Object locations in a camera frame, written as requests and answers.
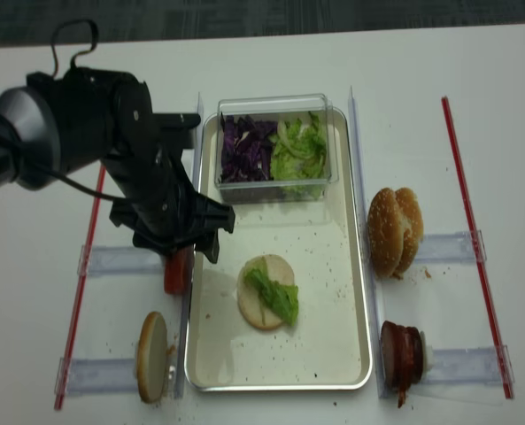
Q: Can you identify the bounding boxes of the upright bun slice left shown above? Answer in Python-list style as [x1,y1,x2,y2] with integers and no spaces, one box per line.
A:
[136,312,167,403]

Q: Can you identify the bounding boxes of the dark red meat patties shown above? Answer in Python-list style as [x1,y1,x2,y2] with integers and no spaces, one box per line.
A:
[381,321,425,408]

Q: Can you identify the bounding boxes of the upper left clear rail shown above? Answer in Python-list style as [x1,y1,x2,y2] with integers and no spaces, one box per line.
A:
[77,245,164,276]

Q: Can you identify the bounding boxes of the white metal tray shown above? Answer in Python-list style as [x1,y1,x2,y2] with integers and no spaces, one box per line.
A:
[185,110,372,391]

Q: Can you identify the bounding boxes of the lower left clear rail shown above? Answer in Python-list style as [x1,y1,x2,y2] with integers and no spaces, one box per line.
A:
[54,359,138,397]

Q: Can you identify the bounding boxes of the red tape strip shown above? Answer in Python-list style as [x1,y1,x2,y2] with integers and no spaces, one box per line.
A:
[52,166,108,398]
[441,97,514,400]

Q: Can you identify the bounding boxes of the right red tape strip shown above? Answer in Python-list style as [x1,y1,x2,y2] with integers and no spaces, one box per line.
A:
[441,97,514,400]

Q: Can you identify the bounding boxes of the green lettuce pile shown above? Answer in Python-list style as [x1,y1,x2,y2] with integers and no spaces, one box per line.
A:
[269,112,328,182]

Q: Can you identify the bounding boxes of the sesame bun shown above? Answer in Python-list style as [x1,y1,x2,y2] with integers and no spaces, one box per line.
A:
[394,188,424,275]
[367,188,405,278]

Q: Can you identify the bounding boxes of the clear acrylic divider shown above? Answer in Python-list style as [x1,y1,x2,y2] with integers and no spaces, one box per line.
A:
[173,93,204,399]
[348,87,390,399]

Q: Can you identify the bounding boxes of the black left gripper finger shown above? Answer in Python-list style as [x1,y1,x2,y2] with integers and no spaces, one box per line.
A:
[195,230,220,264]

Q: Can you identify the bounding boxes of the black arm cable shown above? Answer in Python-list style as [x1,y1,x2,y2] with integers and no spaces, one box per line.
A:
[9,19,126,203]

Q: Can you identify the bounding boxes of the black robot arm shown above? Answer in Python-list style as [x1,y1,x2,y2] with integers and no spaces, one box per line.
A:
[0,67,235,262]

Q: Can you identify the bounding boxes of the bottom bun slice on tray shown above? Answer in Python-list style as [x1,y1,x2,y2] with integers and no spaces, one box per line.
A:
[236,254,296,332]

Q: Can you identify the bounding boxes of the lower right clear rail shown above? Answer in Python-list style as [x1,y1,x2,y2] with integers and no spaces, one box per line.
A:
[421,345,515,385]

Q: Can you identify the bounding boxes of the right clear acrylic divider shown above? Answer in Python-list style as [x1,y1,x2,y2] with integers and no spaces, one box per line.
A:
[348,87,390,399]

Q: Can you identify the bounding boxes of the left red tape strip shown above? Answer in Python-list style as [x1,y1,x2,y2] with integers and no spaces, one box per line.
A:
[52,166,108,398]

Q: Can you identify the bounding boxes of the clear plastic salad container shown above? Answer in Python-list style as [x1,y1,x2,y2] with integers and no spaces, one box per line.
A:
[214,94,336,204]

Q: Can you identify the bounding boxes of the red tomato slice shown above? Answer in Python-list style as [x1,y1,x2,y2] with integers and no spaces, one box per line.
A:
[164,247,194,296]

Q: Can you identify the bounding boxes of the front sesame bun top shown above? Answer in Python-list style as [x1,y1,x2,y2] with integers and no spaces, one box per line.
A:
[367,188,405,278]

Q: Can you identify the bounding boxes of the clear rail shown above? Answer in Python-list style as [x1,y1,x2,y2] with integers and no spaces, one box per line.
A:
[54,359,138,397]
[77,245,164,276]
[421,345,515,385]
[414,230,487,264]

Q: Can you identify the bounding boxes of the rear sesame bun top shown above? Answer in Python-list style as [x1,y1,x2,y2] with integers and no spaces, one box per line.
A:
[394,188,424,275]

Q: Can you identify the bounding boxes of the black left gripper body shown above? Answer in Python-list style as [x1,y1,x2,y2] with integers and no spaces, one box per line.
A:
[102,148,235,257]

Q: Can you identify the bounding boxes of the green lettuce leaf on bun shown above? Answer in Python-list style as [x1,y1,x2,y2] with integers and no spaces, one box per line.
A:
[243,259,300,328]

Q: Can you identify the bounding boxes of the left clear acrylic divider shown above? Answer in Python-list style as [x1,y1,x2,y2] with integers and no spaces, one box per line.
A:
[173,93,204,399]

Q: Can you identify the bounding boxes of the shredded purple cabbage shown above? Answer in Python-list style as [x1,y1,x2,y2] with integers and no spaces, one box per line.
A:
[220,115,278,184]

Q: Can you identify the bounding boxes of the upper right clear rail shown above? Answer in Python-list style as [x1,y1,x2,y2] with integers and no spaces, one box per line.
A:
[414,230,487,264]

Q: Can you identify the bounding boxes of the white patty holder block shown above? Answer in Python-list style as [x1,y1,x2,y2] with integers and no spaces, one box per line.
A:
[420,331,435,380]

